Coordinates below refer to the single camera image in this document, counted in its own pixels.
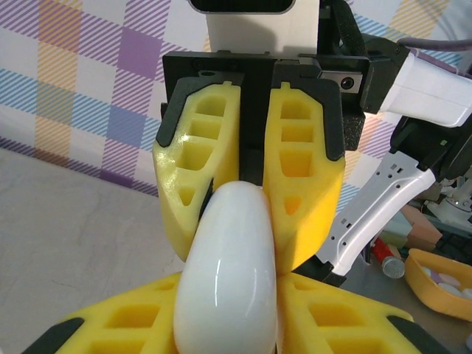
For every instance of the white oval earbud charging case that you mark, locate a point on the white oval earbud charging case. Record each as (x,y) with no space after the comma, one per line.
(228,265)

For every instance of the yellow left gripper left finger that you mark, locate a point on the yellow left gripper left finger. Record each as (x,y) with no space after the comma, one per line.
(121,317)

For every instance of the orange plastic bowl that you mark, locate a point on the orange plastic bowl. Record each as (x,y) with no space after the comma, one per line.
(424,284)

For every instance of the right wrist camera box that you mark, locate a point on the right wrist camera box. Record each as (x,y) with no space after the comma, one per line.
(258,33)

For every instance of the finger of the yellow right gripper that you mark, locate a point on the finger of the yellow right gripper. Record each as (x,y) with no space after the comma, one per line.
(321,199)
(173,184)

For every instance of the peach coloured box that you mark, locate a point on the peach coloured box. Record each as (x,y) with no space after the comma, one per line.
(424,228)

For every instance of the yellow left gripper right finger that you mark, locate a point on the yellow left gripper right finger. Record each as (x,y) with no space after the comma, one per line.
(350,317)

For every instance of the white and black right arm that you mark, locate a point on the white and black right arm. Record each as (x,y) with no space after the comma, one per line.
(424,88)

